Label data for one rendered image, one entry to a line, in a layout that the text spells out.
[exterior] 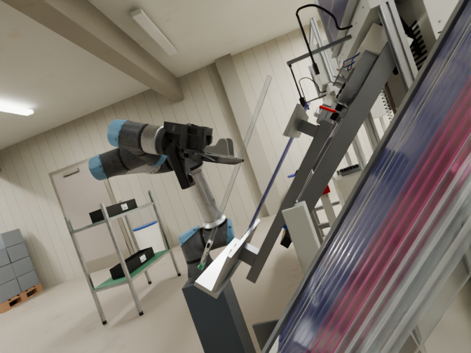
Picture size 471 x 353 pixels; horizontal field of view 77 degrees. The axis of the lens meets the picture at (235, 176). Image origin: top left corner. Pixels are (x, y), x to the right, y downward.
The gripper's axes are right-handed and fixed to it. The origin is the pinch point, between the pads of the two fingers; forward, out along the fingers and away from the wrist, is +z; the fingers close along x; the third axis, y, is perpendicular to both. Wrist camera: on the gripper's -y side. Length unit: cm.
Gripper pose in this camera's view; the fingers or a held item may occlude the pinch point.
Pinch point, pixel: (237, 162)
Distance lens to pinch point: 71.7
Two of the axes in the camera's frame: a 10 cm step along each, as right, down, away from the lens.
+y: 1.5, -9.8, -1.6
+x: 2.8, -1.1, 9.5
